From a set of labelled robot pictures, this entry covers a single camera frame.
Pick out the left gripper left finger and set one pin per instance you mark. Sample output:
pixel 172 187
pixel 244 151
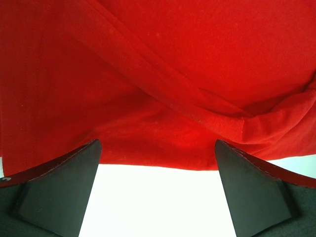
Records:
pixel 49 200

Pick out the red t shirt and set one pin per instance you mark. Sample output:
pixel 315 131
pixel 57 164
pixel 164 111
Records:
pixel 156 81

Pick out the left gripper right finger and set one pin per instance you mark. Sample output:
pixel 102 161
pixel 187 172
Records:
pixel 265 200

